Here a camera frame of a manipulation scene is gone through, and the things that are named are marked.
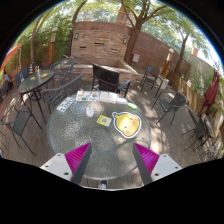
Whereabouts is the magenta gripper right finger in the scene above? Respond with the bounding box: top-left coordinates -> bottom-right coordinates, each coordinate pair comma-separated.
132,143 -> 182,185

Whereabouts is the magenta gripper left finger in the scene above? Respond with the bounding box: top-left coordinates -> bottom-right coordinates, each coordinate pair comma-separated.
41,143 -> 92,185

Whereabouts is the white computer mouse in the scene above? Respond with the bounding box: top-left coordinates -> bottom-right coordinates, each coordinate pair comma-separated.
86,107 -> 94,117

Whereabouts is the yellow duck mouse pad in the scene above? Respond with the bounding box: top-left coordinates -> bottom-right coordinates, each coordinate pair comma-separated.
112,112 -> 142,138

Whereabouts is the yellow square card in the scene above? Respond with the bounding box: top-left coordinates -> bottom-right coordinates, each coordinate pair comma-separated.
97,115 -> 111,127

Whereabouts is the round glass patio table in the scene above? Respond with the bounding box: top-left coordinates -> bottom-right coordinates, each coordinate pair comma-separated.
48,101 -> 151,180

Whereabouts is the black chair far right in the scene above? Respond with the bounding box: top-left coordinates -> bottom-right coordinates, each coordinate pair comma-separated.
192,119 -> 209,148

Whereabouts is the green white small box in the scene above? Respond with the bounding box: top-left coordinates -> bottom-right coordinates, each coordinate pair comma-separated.
127,102 -> 138,110

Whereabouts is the black chair right front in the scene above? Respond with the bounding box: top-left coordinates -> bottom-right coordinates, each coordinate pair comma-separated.
155,91 -> 187,118

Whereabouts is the black metal chair far left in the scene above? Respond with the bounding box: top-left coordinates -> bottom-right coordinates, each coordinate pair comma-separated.
0,105 -> 39,154

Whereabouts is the grey mesh chair left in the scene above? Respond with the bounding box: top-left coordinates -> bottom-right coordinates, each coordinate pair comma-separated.
38,71 -> 84,125

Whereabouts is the white open book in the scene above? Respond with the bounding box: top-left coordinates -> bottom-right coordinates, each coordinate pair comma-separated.
99,91 -> 117,103

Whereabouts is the black chair right back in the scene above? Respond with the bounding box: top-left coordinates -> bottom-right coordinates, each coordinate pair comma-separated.
140,65 -> 163,90

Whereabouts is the folded red patio umbrella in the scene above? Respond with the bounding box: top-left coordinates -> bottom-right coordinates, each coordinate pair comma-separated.
199,71 -> 219,114

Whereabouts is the black metal chair near table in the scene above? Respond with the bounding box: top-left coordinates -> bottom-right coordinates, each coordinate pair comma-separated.
91,64 -> 131,95

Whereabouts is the brick fountain wall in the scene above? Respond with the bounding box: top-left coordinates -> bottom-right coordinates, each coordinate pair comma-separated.
64,21 -> 191,84

